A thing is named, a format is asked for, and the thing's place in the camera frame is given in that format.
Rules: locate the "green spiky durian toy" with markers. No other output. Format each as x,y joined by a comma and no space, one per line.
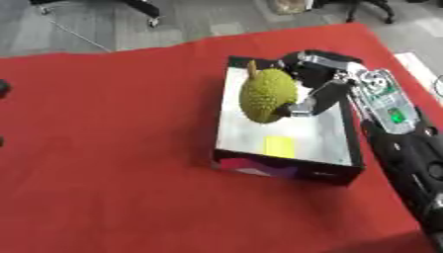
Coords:
266,95

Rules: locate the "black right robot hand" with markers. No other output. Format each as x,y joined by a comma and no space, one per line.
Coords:
314,74

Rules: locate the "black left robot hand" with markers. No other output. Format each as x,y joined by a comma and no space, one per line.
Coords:
3,89

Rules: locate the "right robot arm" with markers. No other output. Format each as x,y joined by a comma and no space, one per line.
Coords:
398,138

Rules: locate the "black box with white inside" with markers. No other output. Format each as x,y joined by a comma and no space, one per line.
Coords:
288,138

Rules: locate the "yellow flat card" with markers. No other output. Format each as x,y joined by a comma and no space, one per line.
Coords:
279,147

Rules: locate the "black office chair base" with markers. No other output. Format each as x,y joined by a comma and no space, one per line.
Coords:
135,10

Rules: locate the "tan bag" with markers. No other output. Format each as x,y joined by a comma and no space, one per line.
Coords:
288,6

